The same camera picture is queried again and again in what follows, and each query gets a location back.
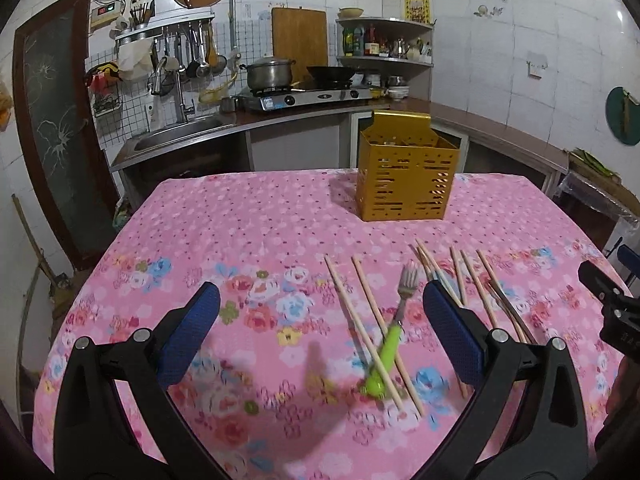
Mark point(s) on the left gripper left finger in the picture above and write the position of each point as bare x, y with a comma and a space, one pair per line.
91, 425

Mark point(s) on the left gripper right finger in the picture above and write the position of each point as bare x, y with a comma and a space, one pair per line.
525, 418

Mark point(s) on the kitchen counter cabinets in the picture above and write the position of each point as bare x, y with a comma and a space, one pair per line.
328, 137

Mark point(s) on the person's right hand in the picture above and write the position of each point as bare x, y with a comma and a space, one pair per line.
618, 440

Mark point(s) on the dark metal spoon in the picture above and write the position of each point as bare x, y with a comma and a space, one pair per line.
516, 319

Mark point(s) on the side table with vegetables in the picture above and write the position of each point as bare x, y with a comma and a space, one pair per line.
596, 200

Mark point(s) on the wooden chopstick long diagonal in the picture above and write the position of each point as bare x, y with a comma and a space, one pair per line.
455, 257

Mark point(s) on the light blue spatula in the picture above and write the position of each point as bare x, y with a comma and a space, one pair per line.
435, 274

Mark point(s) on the wooden chopstick diagonal centre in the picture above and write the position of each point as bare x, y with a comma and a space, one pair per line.
421, 257

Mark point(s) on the pink floral tablecloth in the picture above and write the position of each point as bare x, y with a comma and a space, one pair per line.
274, 391

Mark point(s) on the yellow perforated utensil holder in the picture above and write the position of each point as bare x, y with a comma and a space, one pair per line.
405, 169

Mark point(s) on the steel sink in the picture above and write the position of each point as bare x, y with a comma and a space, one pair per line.
169, 135

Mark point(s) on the corner shelf with bottles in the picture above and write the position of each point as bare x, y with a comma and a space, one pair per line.
395, 49

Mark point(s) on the gas stove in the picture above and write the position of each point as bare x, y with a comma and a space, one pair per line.
266, 102

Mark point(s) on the black wok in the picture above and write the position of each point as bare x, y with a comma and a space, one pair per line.
331, 77

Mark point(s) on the dark wooden door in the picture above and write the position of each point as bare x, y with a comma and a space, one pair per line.
68, 169

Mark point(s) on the hanging utensil rack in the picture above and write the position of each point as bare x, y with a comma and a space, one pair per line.
175, 55

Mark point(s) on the steel cooking pot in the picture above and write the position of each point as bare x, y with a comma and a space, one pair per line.
269, 73

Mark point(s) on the wooden cutting board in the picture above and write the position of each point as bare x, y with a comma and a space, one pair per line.
300, 35

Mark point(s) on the green round wall board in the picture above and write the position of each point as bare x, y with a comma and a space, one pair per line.
622, 113

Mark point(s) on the white wall socket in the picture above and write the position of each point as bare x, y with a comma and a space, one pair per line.
537, 64

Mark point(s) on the yellow wall poster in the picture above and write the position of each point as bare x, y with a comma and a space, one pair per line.
418, 11

